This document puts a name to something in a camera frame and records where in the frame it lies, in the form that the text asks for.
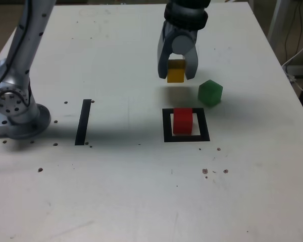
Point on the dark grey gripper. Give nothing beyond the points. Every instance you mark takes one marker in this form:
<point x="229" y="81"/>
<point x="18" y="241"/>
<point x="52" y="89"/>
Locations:
<point x="181" y="31"/>

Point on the yellow cube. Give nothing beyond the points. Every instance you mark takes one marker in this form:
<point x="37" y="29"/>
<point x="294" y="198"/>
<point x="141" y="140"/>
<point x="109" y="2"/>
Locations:
<point x="175" y="74"/>

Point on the green cube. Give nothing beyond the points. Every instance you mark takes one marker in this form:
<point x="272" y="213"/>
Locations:
<point x="209" y="94"/>

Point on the red cube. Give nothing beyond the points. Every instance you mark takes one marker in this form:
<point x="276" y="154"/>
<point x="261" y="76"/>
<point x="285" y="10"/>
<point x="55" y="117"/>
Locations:
<point x="183" y="121"/>

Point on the black tape square outline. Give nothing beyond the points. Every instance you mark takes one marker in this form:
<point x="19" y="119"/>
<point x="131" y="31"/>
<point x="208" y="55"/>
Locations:
<point x="166" y="126"/>

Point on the black tape strip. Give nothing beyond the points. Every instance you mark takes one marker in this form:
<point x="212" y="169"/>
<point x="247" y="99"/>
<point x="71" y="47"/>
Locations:
<point x="82" y="123"/>

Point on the white frame leg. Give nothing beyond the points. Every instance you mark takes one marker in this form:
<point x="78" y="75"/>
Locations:
<point x="275" y="20"/>

